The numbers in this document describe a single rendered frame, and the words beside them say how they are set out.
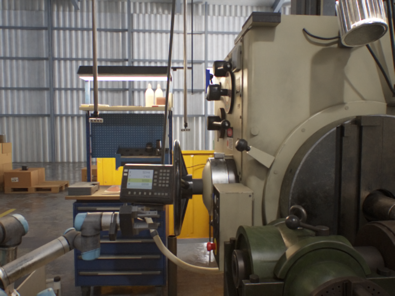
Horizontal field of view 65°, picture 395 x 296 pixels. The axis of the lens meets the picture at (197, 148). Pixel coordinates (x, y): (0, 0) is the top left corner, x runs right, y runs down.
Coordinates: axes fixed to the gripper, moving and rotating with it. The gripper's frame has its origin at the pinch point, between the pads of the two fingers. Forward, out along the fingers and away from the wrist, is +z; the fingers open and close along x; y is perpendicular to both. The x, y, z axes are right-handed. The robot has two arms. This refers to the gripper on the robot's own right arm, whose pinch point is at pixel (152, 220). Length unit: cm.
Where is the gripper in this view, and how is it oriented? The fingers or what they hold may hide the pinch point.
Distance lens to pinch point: 137.4
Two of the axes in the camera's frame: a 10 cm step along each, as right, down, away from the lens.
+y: -0.8, -5.2, 8.5
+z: 10.0, -0.1, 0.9
